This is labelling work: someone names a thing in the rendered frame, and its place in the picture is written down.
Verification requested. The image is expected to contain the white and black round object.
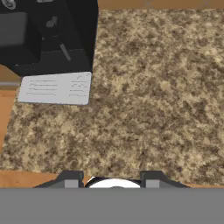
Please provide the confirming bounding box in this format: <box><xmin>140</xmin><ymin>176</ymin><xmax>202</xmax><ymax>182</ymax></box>
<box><xmin>84</xmin><ymin>176</ymin><xmax>143</xmax><ymax>189</ymax></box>

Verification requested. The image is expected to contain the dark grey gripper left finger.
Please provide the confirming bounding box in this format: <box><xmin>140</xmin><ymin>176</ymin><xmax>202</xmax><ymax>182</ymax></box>
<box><xmin>33</xmin><ymin>171</ymin><xmax>86</xmax><ymax>189</ymax></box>

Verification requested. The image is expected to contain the grey drip tray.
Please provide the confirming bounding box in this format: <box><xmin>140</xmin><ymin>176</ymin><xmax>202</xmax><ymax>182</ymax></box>
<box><xmin>17</xmin><ymin>71</ymin><xmax>93</xmax><ymax>106</ymax></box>

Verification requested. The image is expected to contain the black coffee machine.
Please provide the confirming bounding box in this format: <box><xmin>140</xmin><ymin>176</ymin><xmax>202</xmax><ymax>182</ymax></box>
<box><xmin>0</xmin><ymin>0</ymin><xmax>100</xmax><ymax>78</ymax></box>

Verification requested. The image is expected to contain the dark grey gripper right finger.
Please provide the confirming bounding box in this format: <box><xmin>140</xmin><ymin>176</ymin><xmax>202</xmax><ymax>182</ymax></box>
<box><xmin>139</xmin><ymin>171</ymin><xmax>191</xmax><ymax>189</ymax></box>

